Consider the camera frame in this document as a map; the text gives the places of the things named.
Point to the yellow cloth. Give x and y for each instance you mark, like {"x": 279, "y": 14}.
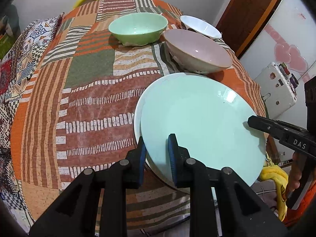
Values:
{"x": 273, "y": 172}

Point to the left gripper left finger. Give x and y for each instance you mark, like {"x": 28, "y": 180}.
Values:
{"x": 94, "y": 197}

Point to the white plate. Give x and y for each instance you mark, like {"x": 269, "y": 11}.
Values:
{"x": 164, "y": 176}

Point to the person's right hand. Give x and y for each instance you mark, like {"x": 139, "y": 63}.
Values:
{"x": 294, "y": 175}

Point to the brown wooden wardrobe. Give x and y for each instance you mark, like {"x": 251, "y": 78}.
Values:
{"x": 243, "y": 20}

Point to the white bowl brown dots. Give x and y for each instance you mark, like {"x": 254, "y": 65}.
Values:
{"x": 200, "y": 26}

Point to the patterned geometric quilt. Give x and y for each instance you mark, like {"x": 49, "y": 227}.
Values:
{"x": 17, "y": 68}

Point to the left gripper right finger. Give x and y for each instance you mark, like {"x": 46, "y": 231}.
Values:
{"x": 220, "y": 201}

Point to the grey plush toy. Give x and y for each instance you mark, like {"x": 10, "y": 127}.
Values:
{"x": 10, "y": 21}

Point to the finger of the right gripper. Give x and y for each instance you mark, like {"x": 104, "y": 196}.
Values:
{"x": 265, "y": 125}

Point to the mint green plate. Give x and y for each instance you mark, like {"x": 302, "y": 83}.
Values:
{"x": 209, "y": 119}

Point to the pink beige bowl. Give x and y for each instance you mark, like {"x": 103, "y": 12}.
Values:
{"x": 195, "y": 52}

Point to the white sliding door hearts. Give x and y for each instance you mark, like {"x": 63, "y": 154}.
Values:
{"x": 289, "y": 37}

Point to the mint green bowl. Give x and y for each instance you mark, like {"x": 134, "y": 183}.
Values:
{"x": 138, "y": 29}

